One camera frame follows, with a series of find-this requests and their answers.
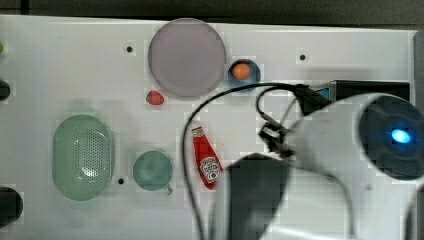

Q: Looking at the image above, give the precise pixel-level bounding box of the green cup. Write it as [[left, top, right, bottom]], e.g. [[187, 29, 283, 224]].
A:
[[132, 151, 173, 195]]

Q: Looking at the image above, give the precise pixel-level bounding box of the small blue bowl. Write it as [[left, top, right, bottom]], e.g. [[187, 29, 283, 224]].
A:
[[227, 59, 261, 88]]

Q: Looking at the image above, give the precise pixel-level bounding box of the black cable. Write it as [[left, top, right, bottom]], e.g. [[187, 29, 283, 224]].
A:
[[180, 82, 301, 240]]

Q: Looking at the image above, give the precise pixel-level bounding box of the orange ball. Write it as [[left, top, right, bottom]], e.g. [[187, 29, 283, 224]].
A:
[[232, 63, 250, 81]]

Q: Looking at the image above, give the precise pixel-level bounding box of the black round object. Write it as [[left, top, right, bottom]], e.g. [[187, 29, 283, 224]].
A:
[[0, 187, 23, 228]]

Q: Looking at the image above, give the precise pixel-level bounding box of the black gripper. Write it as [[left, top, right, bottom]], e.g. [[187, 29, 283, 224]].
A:
[[258, 113, 294, 158]]

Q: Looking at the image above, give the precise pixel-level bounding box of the pink strawberry toy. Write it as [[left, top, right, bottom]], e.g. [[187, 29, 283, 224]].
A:
[[146, 90, 164, 106]]

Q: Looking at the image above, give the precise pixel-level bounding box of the red ketchup bottle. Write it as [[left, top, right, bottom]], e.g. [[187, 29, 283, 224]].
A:
[[191, 125, 223, 190]]

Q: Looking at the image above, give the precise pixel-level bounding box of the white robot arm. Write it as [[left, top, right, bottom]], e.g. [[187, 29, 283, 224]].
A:
[[208, 93, 423, 240]]

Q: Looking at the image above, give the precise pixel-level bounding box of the green perforated colander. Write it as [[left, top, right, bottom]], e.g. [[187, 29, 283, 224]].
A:
[[52, 114, 115, 201]]

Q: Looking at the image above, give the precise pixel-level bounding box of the large grey round plate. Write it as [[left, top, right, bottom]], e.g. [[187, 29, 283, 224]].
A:
[[147, 18, 226, 97]]

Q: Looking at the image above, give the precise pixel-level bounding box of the black knob left edge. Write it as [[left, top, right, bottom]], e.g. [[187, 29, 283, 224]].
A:
[[0, 80, 11, 101]]

